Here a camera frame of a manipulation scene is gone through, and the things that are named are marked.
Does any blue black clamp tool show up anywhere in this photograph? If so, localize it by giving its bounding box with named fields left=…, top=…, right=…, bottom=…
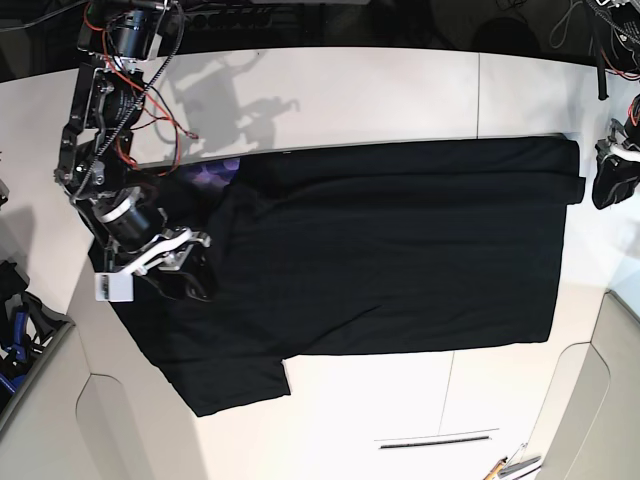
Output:
left=1, top=260, right=67, bottom=408

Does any black T-shirt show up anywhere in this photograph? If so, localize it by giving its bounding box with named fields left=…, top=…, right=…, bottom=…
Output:
left=113, top=136, right=585, bottom=417

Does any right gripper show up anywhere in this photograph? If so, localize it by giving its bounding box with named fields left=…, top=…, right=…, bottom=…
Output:
left=90, top=187, right=217, bottom=302

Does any grey pen tool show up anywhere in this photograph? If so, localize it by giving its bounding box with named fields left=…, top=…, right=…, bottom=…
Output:
left=497, top=456, right=542, bottom=480

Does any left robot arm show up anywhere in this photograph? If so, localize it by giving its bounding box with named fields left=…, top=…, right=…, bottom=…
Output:
left=585, top=1, right=639, bottom=210

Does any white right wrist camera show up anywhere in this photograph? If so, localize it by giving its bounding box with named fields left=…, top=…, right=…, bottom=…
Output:
left=94, top=272, right=134, bottom=303

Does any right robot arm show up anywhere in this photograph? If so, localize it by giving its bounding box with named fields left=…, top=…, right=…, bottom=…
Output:
left=54, top=1, right=215, bottom=303

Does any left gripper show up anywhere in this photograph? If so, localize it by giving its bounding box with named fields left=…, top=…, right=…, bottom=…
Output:
left=591, top=95, right=639, bottom=210

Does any white power strip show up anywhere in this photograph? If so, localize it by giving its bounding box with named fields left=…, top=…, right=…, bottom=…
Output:
left=186, top=9, right=273, bottom=31

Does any yellow pencil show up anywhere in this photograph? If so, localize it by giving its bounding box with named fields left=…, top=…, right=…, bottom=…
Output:
left=484, top=457, right=508, bottom=480

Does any black ruler strip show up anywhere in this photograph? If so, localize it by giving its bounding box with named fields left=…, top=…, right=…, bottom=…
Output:
left=379, top=435, right=492, bottom=450

